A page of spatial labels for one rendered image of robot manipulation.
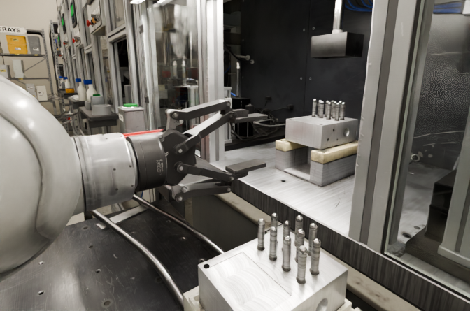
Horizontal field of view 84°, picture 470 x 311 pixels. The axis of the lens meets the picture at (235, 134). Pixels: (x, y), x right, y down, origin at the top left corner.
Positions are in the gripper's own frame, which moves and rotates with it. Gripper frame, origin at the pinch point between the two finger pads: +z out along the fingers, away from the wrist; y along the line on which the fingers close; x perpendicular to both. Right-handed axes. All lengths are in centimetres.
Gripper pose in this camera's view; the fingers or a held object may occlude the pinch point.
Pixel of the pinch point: (250, 142)
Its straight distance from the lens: 46.2
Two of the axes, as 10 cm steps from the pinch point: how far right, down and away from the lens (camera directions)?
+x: -5.8, -1.8, 7.9
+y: 0.0, -9.7, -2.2
